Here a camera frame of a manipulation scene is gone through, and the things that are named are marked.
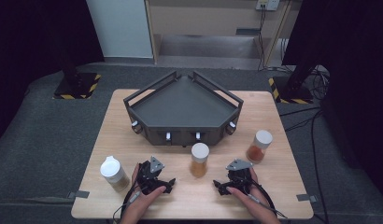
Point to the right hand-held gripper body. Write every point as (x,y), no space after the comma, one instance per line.
(240,180)

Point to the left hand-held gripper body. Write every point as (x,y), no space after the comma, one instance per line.
(146,179)

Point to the flip-cap brown spice jar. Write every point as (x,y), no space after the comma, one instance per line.
(113,172)

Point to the round-lid yellow spice jar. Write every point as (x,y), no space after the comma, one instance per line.
(199,158)

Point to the round-lid red spice jar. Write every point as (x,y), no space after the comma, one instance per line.
(258,147)

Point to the dark grey corner shelf rack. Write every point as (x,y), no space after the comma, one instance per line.
(183,105)

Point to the person's left hand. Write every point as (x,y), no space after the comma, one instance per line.
(141,203)

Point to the person's right hand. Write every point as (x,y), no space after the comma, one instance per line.
(253,202)

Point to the grey tape piece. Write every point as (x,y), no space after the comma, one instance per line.
(306,198)
(79,194)

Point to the black hazard-striped stand base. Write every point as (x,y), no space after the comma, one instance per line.
(87,88)
(297,97)

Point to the dark grey label strip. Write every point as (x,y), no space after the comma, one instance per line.
(248,31)

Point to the white panel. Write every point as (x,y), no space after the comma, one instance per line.
(121,28)

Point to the black curtain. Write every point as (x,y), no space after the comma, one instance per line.
(357,77)
(31,46)

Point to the black stand post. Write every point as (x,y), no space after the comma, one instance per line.
(71,71)
(300,77)

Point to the white wall socket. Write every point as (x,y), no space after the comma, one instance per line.
(267,4)

